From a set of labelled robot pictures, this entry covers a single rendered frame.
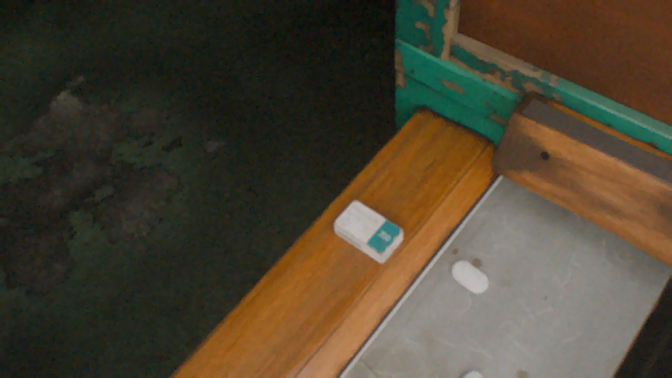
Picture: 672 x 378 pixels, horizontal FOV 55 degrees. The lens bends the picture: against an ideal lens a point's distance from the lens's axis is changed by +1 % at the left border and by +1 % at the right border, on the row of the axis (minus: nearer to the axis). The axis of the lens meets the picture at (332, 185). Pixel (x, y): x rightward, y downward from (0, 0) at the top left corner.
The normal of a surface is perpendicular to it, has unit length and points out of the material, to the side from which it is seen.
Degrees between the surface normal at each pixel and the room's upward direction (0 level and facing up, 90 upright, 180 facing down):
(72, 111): 0
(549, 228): 0
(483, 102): 90
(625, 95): 90
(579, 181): 67
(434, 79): 90
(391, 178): 0
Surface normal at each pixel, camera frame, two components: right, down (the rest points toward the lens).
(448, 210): 0.48, -0.06
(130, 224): -0.09, -0.57
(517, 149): -0.60, 0.39
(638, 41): -0.63, 0.66
